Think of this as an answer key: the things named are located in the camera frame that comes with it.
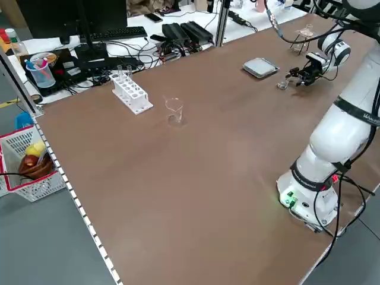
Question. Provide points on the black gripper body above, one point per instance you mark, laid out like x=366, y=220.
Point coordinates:
x=310, y=75

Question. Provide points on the small glass beaker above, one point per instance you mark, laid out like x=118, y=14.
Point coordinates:
x=283, y=85

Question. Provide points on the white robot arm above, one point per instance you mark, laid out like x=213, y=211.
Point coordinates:
x=335, y=142
x=335, y=50

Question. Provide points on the silver digital balance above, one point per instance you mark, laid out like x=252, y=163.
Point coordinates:
x=259, y=67

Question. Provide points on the large glass beaker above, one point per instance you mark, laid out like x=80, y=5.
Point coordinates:
x=174, y=114

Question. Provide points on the glass alcohol lamp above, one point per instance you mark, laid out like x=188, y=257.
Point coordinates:
x=297, y=49

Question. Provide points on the black tripod stand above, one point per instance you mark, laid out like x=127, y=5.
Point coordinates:
x=294, y=43

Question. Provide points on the pink plastic cup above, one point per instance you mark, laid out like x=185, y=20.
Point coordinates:
x=260, y=5

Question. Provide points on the black power adapter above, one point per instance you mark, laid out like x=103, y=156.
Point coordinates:
x=237, y=17

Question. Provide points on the black smartphone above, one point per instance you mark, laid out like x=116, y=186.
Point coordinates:
x=154, y=17

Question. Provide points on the white test tube rack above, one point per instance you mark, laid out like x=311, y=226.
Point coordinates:
x=132, y=95

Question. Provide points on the glass test tube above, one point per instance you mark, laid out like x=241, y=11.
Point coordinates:
x=129, y=72
x=120, y=72

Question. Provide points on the black keyboard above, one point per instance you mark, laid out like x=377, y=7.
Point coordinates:
x=118, y=32

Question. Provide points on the black monitor stand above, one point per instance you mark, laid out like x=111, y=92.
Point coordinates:
x=90, y=56

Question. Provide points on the black computer monitor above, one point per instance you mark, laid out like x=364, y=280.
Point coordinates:
x=44, y=15

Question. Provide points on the tape roll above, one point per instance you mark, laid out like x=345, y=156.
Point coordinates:
x=35, y=99

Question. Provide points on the yellow lemon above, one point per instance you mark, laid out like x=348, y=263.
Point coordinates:
x=35, y=148

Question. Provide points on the brown wooden bowl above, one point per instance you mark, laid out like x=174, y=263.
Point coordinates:
x=38, y=170

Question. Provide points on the blue plastic container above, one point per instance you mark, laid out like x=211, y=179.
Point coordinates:
x=23, y=120

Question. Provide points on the red apple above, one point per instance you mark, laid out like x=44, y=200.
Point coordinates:
x=29, y=160

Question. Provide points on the plastic bottle white cap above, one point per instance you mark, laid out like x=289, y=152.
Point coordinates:
x=15, y=43

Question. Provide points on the white basket red rim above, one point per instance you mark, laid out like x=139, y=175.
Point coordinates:
x=32, y=190

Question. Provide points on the aluminium frame post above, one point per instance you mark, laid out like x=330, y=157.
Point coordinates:
x=222, y=23
x=17, y=81

